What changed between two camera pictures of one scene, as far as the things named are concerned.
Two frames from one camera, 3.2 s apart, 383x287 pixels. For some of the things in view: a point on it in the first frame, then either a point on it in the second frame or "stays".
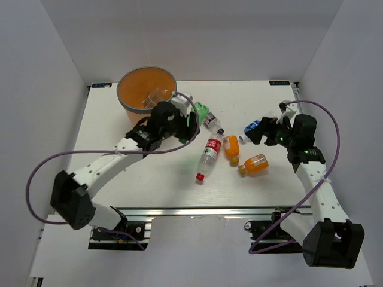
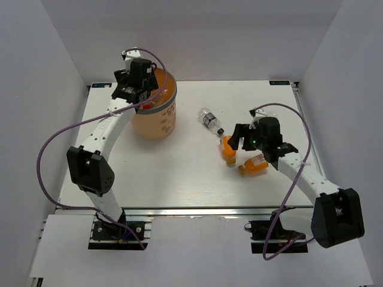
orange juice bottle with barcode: x=257 y=163 stays
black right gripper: x=263 y=128 → x=240 y=131
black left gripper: x=192 y=128 → x=121 y=77
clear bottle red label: x=213 y=146 → x=146 y=106
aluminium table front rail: x=206 y=211 stays
